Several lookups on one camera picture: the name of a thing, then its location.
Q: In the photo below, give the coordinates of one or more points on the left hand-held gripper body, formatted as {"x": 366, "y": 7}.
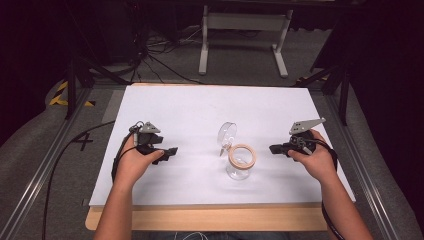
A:
{"x": 146, "y": 137}

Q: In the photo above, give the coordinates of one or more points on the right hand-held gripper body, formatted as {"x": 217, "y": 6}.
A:
{"x": 302, "y": 136}

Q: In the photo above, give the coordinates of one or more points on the clear glass jar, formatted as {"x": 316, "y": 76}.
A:
{"x": 240, "y": 161}

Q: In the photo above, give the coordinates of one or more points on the clear hinged jar lid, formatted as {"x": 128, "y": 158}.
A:
{"x": 226, "y": 134}

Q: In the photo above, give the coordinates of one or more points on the person's right hand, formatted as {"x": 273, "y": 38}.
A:
{"x": 314, "y": 158}

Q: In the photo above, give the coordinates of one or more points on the person's left hand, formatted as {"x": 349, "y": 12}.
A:
{"x": 136, "y": 164}

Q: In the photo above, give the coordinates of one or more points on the white sheet table cover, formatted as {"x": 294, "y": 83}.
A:
{"x": 206, "y": 113}

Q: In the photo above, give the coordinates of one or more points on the black tripod stand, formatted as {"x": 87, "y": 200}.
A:
{"x": 87, "y": 70}
{"x": 333, "y": 83}

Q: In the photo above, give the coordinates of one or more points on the yellow black floor tape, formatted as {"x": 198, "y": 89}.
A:
{"x": 61, "y": 96}

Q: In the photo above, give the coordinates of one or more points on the white metal stand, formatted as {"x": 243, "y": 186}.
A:
{"x": 244, "y": 40}

